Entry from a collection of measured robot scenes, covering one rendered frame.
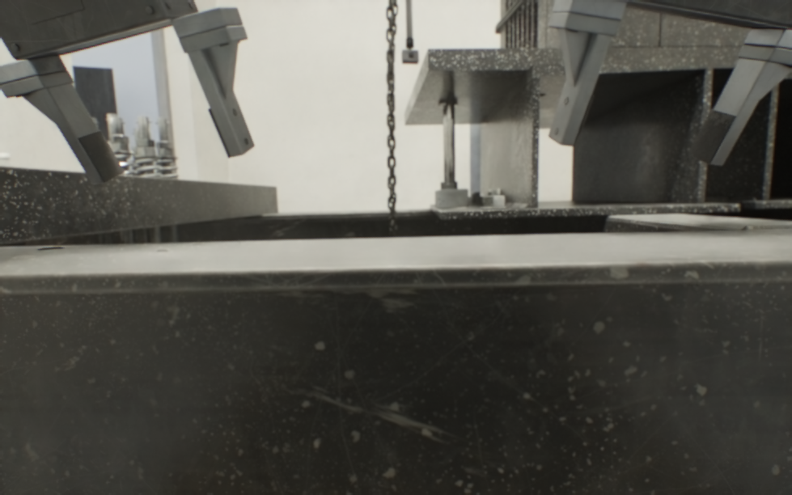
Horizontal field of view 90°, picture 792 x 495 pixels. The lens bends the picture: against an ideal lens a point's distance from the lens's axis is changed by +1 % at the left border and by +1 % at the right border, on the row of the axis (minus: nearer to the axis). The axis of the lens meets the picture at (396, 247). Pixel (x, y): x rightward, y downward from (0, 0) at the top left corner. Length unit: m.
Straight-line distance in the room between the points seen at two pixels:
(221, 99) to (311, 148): 2.77
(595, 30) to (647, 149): 0.49
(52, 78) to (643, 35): 0.71
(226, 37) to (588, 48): 0.26
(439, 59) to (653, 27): 0.32
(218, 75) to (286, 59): 2.93
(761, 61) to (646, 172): 0.41
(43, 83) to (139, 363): 0.23
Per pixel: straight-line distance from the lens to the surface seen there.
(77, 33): 0.39
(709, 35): 0.81
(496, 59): 0.65
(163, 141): 0.82
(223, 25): 0.34
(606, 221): 0.62
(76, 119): 0.44
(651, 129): 0.82
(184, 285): 0.22
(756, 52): 0.44
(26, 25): 0.41
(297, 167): 3.13
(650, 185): 0.81
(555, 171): 3.15
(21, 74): 0.44
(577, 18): 0.34
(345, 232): 1.06
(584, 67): 0.35
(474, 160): 1.22
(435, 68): 0.62
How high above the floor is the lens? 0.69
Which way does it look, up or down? 7 degrees down
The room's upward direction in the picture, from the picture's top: 2 degrees counter-clockwise
